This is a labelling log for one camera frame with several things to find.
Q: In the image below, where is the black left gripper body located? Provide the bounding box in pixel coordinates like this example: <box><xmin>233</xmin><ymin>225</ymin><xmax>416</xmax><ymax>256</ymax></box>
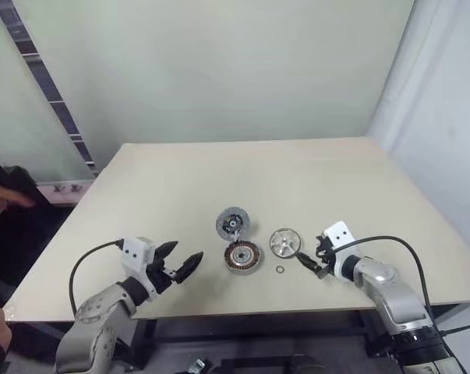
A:
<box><xmin>146</xmin><ymin>250</ymin><xmax>181</xmax><ymax>296</ymax></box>

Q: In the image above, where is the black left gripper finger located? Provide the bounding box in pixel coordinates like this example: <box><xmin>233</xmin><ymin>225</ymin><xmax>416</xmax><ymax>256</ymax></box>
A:
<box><xmin>175</xmin><ymin>252</ymin><xmax>204</xmax><ymax>286</ymax></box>
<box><xmin>155</xmin><ymin>240</ymin><xmax>179</xmax><ymax>265</ymax></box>

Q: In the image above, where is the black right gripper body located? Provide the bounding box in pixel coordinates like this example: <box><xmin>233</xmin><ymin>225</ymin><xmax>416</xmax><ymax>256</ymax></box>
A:
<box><xmin>314</xmin><ymin>234</ymin><xmax>337</xmax><ymax>274</ymax></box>

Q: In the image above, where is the silver spoked rotor cap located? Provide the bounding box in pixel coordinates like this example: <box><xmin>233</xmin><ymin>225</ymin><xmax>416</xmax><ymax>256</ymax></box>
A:
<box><xmin>269</xmin><ymin>228</ymin><xmax>302</xmax><ymax>259</ymax></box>

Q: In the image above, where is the copper wound motor stator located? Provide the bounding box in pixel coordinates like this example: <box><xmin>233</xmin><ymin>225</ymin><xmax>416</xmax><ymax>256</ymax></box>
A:
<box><xmin>223</xmin><ymin>240</ymin><xmax>265</xmax><ymax>276</ymax></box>

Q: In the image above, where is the grey motor cover with circuit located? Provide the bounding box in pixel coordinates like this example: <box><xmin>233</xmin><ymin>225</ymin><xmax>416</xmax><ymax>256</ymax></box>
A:
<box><xmin>214</xmin><ymin>206</ymin><xmax>253</xmax><ymax>242</ymax></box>

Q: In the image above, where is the small grey clip object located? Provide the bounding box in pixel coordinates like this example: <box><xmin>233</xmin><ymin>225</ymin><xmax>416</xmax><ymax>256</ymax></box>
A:
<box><xmin>187</xmin><ymin>357</ymin><xmax>209</xmax><ymax>374</ymax></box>

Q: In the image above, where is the pink patterned board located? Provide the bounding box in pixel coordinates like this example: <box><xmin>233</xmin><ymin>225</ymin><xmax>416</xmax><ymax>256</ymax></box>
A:
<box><xmin>36</xmin><ymin>180</ymin><xmax>94</xmax><ymax>206</ymax></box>

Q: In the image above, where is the black antenna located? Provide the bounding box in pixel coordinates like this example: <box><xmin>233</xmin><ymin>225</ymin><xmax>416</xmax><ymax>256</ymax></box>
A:
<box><xmin>436</xmin><ymin>323</ymin><xmax>470</xmax><ymax>337</ymax></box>

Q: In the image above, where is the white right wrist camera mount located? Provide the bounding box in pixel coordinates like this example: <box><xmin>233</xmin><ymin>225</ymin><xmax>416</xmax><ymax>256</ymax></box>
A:
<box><xmin>322</xmin><ymin>221</ymin><xmax>361</xmax><ymax>281</ymax></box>

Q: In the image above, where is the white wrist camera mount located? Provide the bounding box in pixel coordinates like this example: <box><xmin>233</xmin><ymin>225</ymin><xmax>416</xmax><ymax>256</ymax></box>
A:
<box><xmin>121</xmin><ymin>236</ymin><xmax>157</xmax><ymax>303</ymax></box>
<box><xmin>322</xmin><ymin>221</ymin><xmax>361</xmax><ymax>281</ymax></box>

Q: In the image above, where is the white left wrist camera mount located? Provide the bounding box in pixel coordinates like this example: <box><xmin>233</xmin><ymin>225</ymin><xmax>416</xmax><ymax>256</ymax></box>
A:
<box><xmin>121</xmin><ymin>236</ymin><xmax>157</xmax><ymax>303</ymax></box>

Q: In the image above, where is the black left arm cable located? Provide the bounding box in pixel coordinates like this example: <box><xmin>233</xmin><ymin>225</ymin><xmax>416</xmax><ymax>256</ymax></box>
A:
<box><xmin>68</xmin><ymin>240</ymin><xmax>126</xmax><ymax>317</ymax></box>

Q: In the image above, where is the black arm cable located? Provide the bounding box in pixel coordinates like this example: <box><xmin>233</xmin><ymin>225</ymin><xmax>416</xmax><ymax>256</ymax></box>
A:
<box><xmin>334</xmin><ymin>235</ymin><xmax>468</xmax><ymax>374</ymax></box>
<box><xmin>68</xmin><ymin>240</ymin><xmax>126</xmax><ymax>317</ymax></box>

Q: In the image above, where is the black metal table frame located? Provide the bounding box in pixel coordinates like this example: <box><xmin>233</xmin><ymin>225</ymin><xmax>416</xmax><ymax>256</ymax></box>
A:
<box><xmin>4</xmin><ymin>302</ymin><xmax>470</xmax><ymax>374</ymax></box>

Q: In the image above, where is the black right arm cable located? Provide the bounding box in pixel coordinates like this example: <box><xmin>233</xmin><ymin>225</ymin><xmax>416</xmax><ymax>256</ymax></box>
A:
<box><xmin>334</xmin><ymin>235</ymin><xmax>468</xmax><ymax>374</ymax></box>

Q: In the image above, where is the dark patterned wall strip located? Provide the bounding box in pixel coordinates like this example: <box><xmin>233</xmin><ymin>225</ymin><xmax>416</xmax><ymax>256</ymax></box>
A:
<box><xmin>0</xmin><ymin>0</ymin><xmax>101</xmax><ymax>177</ymax></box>

